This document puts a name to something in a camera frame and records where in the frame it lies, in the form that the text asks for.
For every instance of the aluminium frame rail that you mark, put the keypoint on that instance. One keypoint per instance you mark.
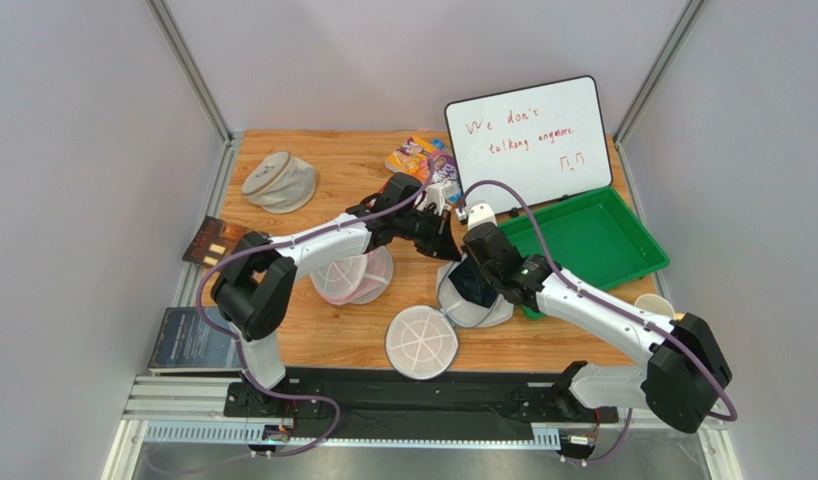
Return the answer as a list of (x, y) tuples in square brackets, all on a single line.
[(662, 64), (203, 144)]

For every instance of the green plastic tray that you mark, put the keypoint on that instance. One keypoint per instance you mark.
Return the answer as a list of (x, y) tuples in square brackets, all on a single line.
[(598, 238)]

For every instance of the dark blue hardcover book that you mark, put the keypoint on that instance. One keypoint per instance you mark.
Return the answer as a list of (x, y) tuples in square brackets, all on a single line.
[(185, 344)]

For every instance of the beige mesh laundry bag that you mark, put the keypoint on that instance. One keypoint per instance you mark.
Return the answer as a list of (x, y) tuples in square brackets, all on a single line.
[(280, 184)]

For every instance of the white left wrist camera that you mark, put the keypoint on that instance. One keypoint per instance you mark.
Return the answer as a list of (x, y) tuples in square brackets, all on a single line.
[(436, 195)]

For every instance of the Roald Dahl colourful book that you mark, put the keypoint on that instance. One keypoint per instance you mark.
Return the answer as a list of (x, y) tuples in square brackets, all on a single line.
[(413, 157)]

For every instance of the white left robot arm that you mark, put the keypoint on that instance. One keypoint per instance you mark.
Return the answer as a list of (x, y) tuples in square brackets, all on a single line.
[(252, 287)]

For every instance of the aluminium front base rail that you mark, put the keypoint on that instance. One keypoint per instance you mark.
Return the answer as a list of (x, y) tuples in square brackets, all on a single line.
[(174, 426)]

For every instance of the Kate DiCamillo dark book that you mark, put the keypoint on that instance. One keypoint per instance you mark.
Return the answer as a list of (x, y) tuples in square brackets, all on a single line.
[(214, 240)]

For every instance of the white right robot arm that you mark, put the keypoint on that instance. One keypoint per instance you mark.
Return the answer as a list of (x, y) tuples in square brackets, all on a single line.
[(678, 370)]

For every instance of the pink-rimmed mesh laundry bag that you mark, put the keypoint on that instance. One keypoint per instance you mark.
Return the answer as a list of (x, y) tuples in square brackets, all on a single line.
[(357, 280)]

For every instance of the aluminium frame rail right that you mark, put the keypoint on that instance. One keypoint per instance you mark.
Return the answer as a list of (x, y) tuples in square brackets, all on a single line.
[(662, 64)]

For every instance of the white mesh laundry bag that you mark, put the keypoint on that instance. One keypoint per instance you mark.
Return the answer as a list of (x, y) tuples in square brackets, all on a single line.
[(422, 342)]

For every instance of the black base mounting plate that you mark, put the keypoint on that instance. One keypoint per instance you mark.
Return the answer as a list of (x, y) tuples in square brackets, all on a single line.
[(370, 404)]

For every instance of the navy blue bra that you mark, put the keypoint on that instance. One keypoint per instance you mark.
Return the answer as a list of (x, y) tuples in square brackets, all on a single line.
[(470, 286)]

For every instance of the whiteboard with red writing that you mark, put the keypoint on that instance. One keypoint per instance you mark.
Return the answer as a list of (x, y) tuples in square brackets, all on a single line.
[(547, 142)]

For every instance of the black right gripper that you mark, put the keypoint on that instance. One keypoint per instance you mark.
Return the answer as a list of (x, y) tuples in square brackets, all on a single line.
[(485, 267)]

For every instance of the aluminium frame rail left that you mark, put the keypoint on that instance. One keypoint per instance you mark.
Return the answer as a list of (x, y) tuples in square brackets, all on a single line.
[(203, 144)]

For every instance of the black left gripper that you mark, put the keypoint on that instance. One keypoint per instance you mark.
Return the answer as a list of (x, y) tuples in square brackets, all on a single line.
[(442, 237)]

